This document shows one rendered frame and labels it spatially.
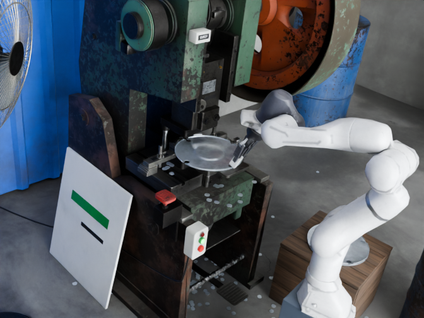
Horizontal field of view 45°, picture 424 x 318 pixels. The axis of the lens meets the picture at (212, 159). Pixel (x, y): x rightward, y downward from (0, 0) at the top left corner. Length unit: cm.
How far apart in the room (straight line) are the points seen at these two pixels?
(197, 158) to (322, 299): 74
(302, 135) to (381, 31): 370
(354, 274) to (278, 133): 89
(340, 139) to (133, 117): 93
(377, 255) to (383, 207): 87
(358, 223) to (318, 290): 35
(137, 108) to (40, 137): 112
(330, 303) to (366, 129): 66
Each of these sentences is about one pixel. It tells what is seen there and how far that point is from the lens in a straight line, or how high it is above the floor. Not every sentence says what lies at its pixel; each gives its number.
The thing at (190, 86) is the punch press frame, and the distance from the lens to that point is 193.
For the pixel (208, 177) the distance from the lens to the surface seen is 216.
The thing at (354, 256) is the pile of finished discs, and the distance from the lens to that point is 248.
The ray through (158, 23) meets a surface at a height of 136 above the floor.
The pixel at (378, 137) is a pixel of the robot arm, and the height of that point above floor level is 117.
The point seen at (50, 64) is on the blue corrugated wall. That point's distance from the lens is 304.
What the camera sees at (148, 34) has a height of 132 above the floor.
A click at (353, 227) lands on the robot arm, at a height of 87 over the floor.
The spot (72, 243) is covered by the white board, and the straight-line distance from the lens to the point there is 264.
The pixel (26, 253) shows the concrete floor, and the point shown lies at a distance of 286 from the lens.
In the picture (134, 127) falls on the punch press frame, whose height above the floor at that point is 82.
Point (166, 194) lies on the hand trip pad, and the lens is 193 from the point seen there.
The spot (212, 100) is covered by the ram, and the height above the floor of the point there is 100.
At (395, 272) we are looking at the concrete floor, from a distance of 307.
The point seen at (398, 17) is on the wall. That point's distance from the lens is 526.
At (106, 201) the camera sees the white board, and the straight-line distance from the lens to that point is 235.
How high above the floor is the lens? 186
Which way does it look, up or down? 30 degrees down
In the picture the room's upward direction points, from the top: 7 degrees clockwise
